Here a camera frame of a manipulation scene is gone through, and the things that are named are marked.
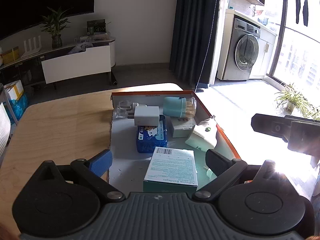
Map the blue plastic bag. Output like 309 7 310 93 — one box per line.
9 93 29 121

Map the person's left hand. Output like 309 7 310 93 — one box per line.
0 224 19 240

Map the silver washing machine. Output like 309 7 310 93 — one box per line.
222 17 260 81

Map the white cone mosquito repeller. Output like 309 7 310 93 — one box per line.
185 119 217 152

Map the dark blue curtain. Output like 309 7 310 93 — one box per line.
169 0 220 90

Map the spider plant on balcony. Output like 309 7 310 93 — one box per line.
275 84 319 121

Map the orange white cardboard box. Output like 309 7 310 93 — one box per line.
109 91 239 194

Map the yellow box on stand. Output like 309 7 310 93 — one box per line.
2 47 20 64

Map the white TV stand cabinet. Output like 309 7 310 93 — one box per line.
1 37 116 84

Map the white wifi router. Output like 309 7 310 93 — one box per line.
21 35 42 58

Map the blue toothpick holder jar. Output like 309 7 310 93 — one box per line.
163 96 197 119

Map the person's right hand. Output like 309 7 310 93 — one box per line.
305 236 320 240

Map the potted bamboo on TV stand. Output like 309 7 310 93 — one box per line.
41 7 70 49

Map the teal green carton box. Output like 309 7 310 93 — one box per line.
143 147 198 195

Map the clear liquid refill bottle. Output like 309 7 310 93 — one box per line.
113 100 145 119

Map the blue floss pick case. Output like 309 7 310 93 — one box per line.
136 115 168 154

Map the cardboard parcel with yellow tape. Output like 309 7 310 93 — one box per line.
4 80 24 100

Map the large black wall television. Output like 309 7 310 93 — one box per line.
1 0 94 40

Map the white wall charger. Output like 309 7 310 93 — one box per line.
127 106 160 126

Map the white plug-in mosquito heater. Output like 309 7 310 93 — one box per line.
203 166 217 181

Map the black framed display box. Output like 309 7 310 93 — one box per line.
87 19 106 35

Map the white power adapter box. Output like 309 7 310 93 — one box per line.
168 117 196 138

